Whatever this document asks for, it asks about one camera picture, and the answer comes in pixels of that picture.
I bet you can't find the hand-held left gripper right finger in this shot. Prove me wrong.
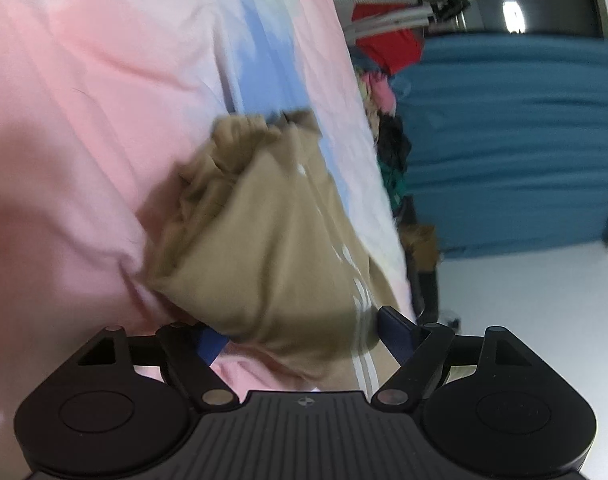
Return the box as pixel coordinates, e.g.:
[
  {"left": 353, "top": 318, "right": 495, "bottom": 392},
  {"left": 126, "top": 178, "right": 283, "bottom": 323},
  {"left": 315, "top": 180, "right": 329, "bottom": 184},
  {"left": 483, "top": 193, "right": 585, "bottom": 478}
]
[{"left": 370, "top": 305, "right": 534, "bottom": 412}]

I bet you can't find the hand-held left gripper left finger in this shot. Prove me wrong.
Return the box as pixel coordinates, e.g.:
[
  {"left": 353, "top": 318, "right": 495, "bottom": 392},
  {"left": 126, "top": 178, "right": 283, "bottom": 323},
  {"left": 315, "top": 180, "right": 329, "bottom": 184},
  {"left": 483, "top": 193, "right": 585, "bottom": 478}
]
[{"left": 76, "top": 322, "right": 239, "bottom": 409}]

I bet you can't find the tan t-shirt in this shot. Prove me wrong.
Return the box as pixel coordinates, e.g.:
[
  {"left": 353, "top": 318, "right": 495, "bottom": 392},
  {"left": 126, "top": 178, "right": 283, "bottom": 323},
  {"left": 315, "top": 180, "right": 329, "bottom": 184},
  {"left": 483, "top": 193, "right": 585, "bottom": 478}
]
[{"left": 139, "top": 107, "right": 409, "bottom": 394}]

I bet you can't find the brown paper bag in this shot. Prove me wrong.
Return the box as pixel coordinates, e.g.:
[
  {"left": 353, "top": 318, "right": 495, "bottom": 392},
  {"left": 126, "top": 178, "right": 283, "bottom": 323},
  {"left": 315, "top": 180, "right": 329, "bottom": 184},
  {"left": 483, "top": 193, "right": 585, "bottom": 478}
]
[{"left": 399, "top": 222, "right": 443, "bottom": 267}]

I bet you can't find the green garment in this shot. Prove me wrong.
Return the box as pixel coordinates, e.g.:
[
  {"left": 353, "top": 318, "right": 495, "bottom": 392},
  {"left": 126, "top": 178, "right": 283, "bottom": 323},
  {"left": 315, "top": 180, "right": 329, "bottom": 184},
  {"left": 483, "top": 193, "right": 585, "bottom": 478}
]
[{"left": 381, "top": 162, "right": 411, "bottom": 212}]

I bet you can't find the black garment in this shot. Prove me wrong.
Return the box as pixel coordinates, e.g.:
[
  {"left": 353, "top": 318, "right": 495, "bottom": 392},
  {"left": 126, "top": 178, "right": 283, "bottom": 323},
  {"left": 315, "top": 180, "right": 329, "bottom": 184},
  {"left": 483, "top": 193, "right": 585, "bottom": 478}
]
[{"left": 376, "top": 114, "right": 413, "bottom": 172}]

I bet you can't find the blue curtain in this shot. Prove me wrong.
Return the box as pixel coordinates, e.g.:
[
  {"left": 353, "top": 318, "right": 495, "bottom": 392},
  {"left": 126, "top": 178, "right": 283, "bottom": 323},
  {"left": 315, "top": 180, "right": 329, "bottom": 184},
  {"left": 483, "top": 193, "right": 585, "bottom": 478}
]
[{"left": 393, "top": 34, "right": 608, "bottom": 262}]

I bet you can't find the beige garment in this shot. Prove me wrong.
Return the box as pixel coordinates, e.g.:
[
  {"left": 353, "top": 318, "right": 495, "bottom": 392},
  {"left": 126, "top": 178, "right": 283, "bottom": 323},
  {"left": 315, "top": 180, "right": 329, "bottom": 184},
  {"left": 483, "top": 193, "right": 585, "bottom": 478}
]
[{"left": 358, "top": 79, "right": 381, "bottom": 132}]

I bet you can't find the pink garment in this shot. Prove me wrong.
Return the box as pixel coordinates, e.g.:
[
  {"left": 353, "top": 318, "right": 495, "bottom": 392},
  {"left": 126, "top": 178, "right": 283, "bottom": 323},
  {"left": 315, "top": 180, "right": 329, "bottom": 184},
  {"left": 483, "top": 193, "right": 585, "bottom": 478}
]
[{"left": 369, "top": 72, "right": 397, "bottom": 117}]

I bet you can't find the pastel bed sheet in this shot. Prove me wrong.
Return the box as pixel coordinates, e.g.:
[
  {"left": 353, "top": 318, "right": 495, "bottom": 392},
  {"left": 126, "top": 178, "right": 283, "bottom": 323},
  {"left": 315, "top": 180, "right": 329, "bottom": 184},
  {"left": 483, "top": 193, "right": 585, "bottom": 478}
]
[{"left": 0, "top": 0, "right": 419, "bottom": 442}]

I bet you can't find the red garment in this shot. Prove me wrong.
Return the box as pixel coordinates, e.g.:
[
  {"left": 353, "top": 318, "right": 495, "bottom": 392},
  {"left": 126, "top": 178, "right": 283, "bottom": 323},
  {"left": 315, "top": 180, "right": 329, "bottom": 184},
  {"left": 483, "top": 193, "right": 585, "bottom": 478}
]
[{"left": 356, "top": 2, "right": 425, "bottom": 77}]

